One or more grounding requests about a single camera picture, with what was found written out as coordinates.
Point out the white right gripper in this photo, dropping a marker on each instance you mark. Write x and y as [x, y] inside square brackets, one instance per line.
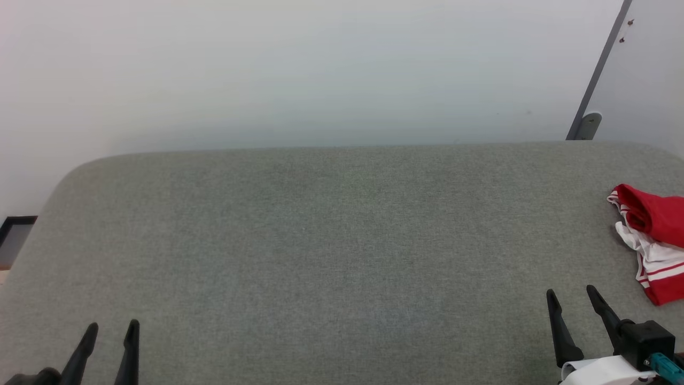
[604, 371]

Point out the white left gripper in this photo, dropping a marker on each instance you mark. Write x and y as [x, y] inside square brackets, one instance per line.
[32, 378]

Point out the red white striped garment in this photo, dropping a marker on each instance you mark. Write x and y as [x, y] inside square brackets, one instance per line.
[660, 235]

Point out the black framed panel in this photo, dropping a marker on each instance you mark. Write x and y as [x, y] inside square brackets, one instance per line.
[13, 235]

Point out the grey fabric sofa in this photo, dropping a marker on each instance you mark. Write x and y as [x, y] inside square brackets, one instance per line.
[331, 256]

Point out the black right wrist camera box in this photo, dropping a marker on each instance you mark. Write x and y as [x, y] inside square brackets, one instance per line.
[646, 339]

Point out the grey metal post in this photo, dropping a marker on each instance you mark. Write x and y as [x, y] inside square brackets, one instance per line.
[593, 91]

